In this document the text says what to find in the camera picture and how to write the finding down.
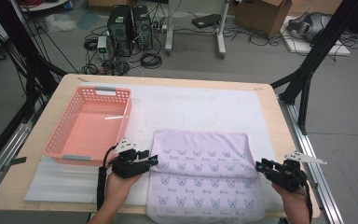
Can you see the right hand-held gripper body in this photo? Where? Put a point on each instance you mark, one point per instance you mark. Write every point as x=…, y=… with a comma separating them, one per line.
x=287, y=179

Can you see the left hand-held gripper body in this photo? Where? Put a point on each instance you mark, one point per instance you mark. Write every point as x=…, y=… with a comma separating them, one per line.
x=127, y=168

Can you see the pink plastic basket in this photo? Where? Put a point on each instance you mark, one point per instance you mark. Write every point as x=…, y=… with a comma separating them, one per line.
x=90, y=133

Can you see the lilac printed towel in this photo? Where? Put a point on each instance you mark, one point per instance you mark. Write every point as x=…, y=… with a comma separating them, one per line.
x=199, y=186

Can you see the person's right hand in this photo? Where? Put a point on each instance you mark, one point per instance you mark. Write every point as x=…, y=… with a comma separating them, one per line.
x=293, y=202

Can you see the person's left hand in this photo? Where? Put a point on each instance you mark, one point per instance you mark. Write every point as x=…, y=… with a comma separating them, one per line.
x=118, y=191

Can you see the small white box device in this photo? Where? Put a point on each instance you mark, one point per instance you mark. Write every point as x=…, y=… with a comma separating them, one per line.
x=102, y=43

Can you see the white floor board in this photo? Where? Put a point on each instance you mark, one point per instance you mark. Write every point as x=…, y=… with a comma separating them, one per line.
x=304, y=48

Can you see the black computer tower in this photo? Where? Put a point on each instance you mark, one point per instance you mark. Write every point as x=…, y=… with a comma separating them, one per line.
x=119, y=31
x=143, y=28

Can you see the white metal stand leg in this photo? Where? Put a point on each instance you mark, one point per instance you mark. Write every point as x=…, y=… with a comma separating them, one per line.
x=168, y=31
x=221, y=34

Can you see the grey round appliance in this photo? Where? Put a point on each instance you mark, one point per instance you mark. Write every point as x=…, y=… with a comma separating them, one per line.
x=313, y=25

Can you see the teal sheet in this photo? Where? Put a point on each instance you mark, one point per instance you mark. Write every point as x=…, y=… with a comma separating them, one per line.
x=88, y=19

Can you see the open cardboard box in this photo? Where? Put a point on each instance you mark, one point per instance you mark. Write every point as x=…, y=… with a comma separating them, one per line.
x=261, y=15

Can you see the black flat device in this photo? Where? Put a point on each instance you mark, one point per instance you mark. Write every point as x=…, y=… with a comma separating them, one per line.
x=206, y=21

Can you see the closed cardboard box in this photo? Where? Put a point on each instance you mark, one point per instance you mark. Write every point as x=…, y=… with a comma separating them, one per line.
x=105, y=3
x=317, y=5

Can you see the clear plastic bag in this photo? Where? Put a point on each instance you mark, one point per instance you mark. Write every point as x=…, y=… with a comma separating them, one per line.
x=59, y=22

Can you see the round white table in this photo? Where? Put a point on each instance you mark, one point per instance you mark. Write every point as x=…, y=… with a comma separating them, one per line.
x=43, y=6

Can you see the grey metal bracket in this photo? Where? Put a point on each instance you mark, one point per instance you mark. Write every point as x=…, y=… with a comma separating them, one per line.
x=18, y=160
x=313, y=184

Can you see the black metal frame strut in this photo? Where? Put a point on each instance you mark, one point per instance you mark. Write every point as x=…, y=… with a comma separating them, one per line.
x=326, y=40
x=24, y=46

